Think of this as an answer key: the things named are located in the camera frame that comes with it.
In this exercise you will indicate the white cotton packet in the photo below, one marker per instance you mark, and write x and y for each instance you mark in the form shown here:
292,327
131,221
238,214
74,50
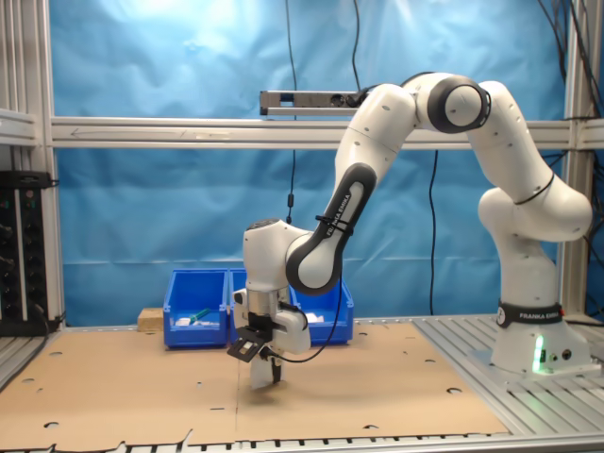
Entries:
313,318

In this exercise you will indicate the blue bin holding cotton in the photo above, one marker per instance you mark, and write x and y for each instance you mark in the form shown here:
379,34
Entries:
342,330

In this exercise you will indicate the blue bin holding masks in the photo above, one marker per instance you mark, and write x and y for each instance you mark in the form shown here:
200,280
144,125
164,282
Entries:
236,278

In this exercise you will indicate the blue bin holding tubes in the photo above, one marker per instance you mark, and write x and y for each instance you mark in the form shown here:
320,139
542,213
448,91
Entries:
196,337

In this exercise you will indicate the loose green tube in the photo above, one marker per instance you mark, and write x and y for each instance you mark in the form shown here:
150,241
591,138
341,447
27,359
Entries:
200,314

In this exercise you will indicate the white printed flat packet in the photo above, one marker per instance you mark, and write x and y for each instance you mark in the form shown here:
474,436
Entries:
181,322

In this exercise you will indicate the chipboard wood block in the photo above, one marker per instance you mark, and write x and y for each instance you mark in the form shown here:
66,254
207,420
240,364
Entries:
151,321

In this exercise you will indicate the brown cardboard sheet with flaps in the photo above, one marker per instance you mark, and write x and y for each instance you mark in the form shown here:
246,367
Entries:
118,387

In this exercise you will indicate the horizontal aluminium beam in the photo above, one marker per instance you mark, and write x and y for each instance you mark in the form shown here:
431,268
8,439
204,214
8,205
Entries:
189,134

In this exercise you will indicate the black equipment rack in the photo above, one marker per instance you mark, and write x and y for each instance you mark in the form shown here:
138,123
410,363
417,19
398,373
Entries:
23,259

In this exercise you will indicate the aluminium frame post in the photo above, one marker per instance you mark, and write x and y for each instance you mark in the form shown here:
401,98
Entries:
571,283
28,56

